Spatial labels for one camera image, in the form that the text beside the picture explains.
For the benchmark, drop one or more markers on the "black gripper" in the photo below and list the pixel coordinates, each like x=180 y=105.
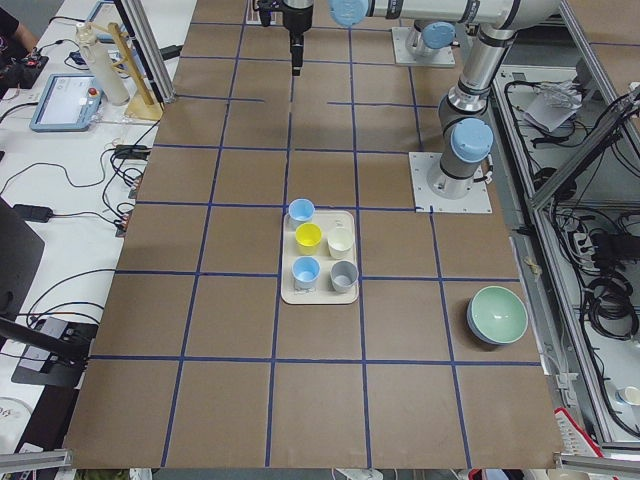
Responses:
x=296 y=20

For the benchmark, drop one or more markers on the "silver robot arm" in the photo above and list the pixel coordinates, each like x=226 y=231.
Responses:
x=430 y=37
x=468 y=139

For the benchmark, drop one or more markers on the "light blue cup far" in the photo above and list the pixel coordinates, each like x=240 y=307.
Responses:
x=301 y=210

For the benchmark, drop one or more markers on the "light blue cup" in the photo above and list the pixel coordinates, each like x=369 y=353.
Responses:
x=305 y=271
x=301 y=210

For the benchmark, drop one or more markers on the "yellow plastic cup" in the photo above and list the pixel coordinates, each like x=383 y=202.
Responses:
x=308 y=237

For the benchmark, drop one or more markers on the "cream plastic cup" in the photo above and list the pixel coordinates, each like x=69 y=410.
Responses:
x=340 y=241

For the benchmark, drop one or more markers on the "light blue cup near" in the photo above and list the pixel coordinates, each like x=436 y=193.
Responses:
x=305 y=271

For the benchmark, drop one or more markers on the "grey plastic cup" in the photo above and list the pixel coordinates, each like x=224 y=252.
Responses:
x=344 y=275

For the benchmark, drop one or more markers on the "wooden mug tree stand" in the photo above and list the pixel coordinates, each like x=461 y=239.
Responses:
x=142 y=105

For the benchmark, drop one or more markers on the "white tall bottle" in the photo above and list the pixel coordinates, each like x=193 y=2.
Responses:
x=97 y=58

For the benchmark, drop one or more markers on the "blue teach pendant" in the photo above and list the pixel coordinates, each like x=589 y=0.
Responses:
x=68 y=103

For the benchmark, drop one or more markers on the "crumpled white paper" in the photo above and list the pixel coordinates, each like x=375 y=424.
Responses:
x=554 y=104

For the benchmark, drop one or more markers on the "beige plastic tray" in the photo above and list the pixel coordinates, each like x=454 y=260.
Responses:
x=323 y=292

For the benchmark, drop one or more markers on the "black power adapter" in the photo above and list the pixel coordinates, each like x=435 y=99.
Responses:
x=34 y=213

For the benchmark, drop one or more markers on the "green ceramic bowl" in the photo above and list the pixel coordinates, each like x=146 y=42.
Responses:
x=497 y=316

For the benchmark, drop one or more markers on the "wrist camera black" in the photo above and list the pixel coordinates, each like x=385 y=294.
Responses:
x=266 y=9

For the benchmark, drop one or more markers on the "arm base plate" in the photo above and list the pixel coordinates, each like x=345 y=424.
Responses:
x=434 y=192
x=410 y=50

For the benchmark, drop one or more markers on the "aluminium frame post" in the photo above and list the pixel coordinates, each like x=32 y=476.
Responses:
x=137 y=25

